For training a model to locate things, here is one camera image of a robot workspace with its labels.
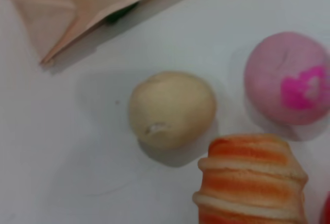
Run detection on cream canvas bag green handles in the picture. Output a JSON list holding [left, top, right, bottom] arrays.
[[0, 0, 198, 66]]

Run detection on beige round egg yolk pastry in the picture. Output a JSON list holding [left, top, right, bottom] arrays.
[[128, 71, 217, 150]]

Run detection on pink round pastry magenta mark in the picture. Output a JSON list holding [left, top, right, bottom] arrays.
[[243, 31, 330, 126]]

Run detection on long orange striped bread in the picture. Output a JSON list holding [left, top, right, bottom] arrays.
[[192, 133, 309, 224]]

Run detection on round orange fruit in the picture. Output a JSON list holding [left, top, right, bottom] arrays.
[[319, 192, 330, 224]]

